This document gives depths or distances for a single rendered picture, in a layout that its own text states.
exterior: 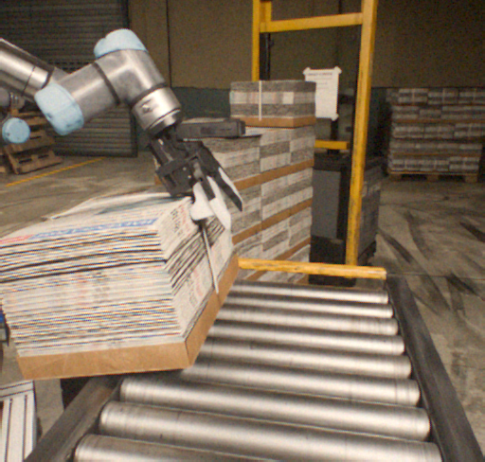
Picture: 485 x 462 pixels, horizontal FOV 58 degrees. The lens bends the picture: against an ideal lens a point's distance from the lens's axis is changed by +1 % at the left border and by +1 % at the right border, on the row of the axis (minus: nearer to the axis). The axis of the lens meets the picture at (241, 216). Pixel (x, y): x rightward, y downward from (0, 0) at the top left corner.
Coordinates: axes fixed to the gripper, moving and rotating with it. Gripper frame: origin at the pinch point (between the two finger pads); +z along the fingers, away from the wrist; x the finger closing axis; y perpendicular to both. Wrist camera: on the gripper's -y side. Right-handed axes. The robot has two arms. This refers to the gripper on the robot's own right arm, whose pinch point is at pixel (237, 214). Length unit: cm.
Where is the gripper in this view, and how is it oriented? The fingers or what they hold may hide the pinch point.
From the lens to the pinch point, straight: 76.0
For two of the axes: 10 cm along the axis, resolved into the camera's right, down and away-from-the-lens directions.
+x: -1.8, 2.8, -9.4
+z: 5.3, 8.4, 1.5
